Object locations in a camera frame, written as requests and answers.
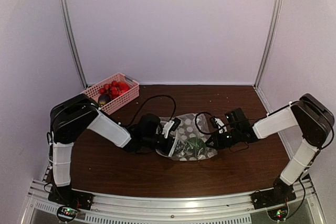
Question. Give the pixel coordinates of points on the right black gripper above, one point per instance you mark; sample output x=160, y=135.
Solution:
x=217, y=141

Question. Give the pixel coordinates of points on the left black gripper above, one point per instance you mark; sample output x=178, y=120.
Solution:
x=167, y=148

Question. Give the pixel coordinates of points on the green fake vegetable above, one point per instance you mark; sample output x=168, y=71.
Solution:
x=195, y=147

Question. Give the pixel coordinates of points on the clear zip top bag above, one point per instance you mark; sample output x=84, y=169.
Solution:
x=191, y=126

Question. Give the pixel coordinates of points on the red fake lychee bunch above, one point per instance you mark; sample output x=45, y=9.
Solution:
x=114, y=89

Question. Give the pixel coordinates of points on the dark purple fake eggplant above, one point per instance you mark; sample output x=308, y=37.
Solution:
x=104, y=99

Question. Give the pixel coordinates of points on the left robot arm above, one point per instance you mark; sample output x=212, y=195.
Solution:
x=79, y=116

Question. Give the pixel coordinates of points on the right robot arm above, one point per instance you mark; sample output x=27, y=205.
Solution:
x=310, y=115

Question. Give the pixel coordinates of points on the pink perforated plastic basket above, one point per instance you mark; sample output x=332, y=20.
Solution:
x=117, y=103

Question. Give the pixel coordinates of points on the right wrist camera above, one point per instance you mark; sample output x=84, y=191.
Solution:
x=219, y=124

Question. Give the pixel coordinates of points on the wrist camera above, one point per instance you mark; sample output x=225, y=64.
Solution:
x=171, y=125
x=219, y=124

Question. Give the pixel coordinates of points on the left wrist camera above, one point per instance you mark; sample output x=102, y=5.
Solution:
x=171, y=125

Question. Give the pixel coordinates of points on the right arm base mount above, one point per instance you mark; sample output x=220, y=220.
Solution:
x=273, y=200

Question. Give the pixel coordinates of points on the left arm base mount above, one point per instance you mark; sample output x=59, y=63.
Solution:
x=70, y=206

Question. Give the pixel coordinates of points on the aluminium front rail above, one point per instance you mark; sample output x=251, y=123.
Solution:
x=232, y=208

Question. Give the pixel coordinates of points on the right aluminium corner post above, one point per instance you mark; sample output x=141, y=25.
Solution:
x=269, y=41

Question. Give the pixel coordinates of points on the aluminium corner post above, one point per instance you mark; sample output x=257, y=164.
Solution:
x=269, y=41
x=72, y=43

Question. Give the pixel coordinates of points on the left aluminium corner post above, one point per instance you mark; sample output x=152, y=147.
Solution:
x=72, y=43

